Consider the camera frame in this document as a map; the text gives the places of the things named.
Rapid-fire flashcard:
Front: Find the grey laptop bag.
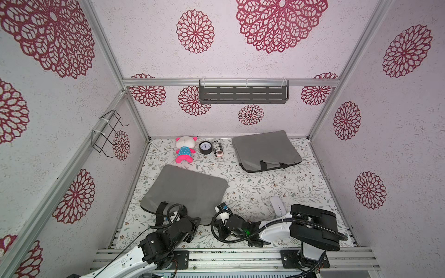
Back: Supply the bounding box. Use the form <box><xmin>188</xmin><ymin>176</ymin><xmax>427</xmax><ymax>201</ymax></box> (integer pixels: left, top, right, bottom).
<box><xmin>232</xmin><ymin>130</ymin><xmax>302</xmax><ymax>173</ymax></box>
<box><xmin>140</xmin><ymin>165</ymin><xmax>228</xmax><ymax>226</ymax></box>

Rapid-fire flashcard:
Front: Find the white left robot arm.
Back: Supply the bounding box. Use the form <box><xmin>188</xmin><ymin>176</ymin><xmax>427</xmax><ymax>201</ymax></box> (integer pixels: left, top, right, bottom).
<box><xmin>84</xmin><ymin>216</ymin><xmax>200</xmax><ymax>278</ymax></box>

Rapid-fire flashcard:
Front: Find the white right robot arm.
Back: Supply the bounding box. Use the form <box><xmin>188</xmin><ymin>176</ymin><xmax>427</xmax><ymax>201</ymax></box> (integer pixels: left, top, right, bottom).
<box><xmin>211</xmin><ymin>197</ymin><xmax>348</xmax><ymax>262</ymax></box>

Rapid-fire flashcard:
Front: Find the white computer mouse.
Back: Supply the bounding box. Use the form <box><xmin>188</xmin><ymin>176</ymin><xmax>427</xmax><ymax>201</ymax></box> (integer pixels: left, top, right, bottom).
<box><xmin>270</xmin><ymin>196</ymin><xmax>286</xmax><ymax>217</ymax></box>

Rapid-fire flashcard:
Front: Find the flag patterned can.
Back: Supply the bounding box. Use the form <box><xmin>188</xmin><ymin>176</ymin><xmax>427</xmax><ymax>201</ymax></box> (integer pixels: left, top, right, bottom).
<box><xmin>212</xmin><ymin>140</ymin><xmax>224</xmax><ymax>158</ymax></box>

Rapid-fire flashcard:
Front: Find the black round gauge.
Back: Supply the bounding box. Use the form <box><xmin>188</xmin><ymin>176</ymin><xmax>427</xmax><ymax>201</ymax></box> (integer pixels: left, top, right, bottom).
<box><xmin>199</xmin><ymin>141</ymin><xmax>213</xmax><ymax>155</ymax></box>

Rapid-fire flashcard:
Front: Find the pink white plush toy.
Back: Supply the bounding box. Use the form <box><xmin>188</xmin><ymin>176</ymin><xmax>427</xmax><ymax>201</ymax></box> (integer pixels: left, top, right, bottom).
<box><xmin>176</xmin><ymin>136</ymin><xmax>198</xmax><ymax>163</ymax></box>

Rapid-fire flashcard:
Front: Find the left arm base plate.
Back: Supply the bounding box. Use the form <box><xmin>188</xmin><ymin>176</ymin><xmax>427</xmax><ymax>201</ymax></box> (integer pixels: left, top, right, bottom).
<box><xmin>168</xmin><ymin>250</ymin><xmax>190</xmax><ymax>271</ymax></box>

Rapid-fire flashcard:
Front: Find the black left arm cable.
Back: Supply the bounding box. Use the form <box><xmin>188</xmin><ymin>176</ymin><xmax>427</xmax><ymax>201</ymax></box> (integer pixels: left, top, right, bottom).
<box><xmin>92</xmin><ymin>203</ymin><xmax>202</xmax><ymax>278</ymax></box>

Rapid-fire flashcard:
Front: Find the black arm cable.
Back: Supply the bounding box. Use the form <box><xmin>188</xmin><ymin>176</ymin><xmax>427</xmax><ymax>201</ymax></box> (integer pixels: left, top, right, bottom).
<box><xmin>92</xmin><ymin>203</ymin><xmax>202</xmax><ymax>278</ymax></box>
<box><xmin>210</xmin><ymin>210</ymin><xmax>349</xmax><ymax>278</ymax></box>

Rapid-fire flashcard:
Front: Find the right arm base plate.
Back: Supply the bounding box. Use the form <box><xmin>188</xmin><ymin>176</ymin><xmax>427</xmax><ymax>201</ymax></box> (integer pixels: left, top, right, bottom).
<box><xmin>280</xmin><ymin>249</ymin><xmax>318</xmax><ymax>269</ymax></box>

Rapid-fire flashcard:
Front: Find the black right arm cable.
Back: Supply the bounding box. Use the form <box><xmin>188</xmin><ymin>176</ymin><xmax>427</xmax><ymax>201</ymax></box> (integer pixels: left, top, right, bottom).
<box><xmin>210</xmin><ymin>210</ymin><xmax>349</xmax><ymax>278</ymax></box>

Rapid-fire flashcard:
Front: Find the dark grey wall shelf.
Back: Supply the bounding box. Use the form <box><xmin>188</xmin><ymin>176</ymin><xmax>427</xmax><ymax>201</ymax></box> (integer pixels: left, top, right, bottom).
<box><xmin>198</xmin><ymin>80</ymin><xmax>290</xmax><ymax>104</ymax></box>

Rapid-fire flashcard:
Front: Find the black wire wall rack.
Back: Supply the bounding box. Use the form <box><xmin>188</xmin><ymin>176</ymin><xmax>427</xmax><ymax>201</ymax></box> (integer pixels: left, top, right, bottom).
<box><xmin>90</xmin><ymin>110</ymin><xmax>130</xmax><ymax>161</ymax></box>

